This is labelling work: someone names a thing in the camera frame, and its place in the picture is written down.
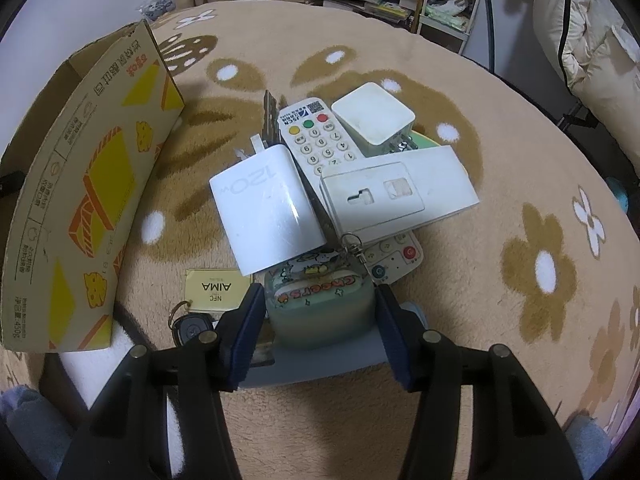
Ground black car key fob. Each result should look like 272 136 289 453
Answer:
168 300 214 347

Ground yellow AIMA NFC tag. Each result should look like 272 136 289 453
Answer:
184 269 253 320

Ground grey blue device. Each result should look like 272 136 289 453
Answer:
240 301 426 389

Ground green earbuds case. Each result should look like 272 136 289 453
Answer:
265 250 374 350

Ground white 120W charger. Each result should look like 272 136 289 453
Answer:
209 134 326 276

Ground white rectangular power adapter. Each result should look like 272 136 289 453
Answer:
320 145 480 246

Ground brown cardboard box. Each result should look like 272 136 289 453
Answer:
1 22 183 353

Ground green cartoon coaster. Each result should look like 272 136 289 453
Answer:
398 130 440 152

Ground metal keys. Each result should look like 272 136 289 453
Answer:
262 90 282 148

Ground white cube charger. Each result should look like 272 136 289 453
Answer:
331 82 416 157

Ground white remote control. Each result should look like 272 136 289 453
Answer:
278 98 423 285

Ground white metal rack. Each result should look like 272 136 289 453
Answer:
416 0 480 54

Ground white bedding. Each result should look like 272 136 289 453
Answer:
533 0 639 167

